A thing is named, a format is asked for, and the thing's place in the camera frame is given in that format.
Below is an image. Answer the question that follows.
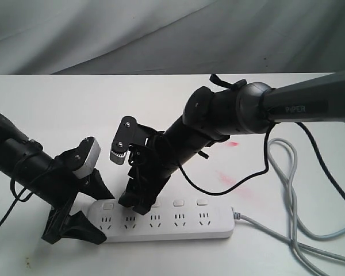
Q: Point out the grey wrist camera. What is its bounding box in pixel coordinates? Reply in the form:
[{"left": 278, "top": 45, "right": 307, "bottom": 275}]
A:
[
  {"left": 70, "top": 136, "right": 101, "bottom": 179},
  {"left": 110, "top": 116, "right": 157, "bottom": 165}
]

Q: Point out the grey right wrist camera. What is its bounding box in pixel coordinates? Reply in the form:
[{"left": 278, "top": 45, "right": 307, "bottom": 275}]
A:
[{"left": 110, "top": 116, "right": 157, "bottom": 165}]

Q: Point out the white backdrop cloth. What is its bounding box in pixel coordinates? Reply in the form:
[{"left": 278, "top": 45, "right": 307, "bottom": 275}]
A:
[{"left": 0, "top": 1, "right": 345, "bottom": 74}]

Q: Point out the grey power cord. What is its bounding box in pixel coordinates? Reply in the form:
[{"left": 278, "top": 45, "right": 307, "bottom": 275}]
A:
[{"left": 231, "top": 137, "right": 345, "bottom": 276}]

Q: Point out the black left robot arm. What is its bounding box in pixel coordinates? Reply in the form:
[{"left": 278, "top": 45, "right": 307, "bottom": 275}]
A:
[{"left": 0, "top": 113, "right": 113, "bottom": 244}]

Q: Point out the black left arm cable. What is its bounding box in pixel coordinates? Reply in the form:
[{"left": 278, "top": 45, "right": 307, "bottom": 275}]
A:
[{"left": 0, "top": 149, "right": 64, "bottom": 239}]

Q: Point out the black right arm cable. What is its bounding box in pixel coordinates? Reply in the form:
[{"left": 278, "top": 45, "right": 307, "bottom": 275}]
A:
[{"left": 178, "top": 120, "right": 345, "bottom": 228}]

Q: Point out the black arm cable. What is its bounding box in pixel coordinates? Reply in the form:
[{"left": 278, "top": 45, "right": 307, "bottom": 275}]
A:
[
  {"left": 0, "top": 149, "right": 64, "bottom": 239},
  {"left": 178, "top": 120, "right": 345, "bottom": 228}
]

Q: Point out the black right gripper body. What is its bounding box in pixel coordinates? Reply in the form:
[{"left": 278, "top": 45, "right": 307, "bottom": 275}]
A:
[{"left": 126, "top": 135, "right": 170, "bottom": 201}]

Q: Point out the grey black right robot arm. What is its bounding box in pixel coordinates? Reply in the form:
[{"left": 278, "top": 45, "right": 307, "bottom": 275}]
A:
[{"left": 110, "top": 71, "right": 345, "bottom": 215}]

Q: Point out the white five-outlet power strip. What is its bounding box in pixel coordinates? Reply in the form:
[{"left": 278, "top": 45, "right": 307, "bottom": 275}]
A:
[{"left": 87, "top": 197, "right": 235, "bottom": 243}]

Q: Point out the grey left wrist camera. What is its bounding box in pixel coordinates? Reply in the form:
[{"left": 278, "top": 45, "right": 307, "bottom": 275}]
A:
[{"left": 70, "top": 136, "right": 101, "bottom": 179}]

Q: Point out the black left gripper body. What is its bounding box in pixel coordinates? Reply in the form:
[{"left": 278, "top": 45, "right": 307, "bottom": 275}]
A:
[{"left": 42, "top": 152, "right": 88, "bottom": 244}]

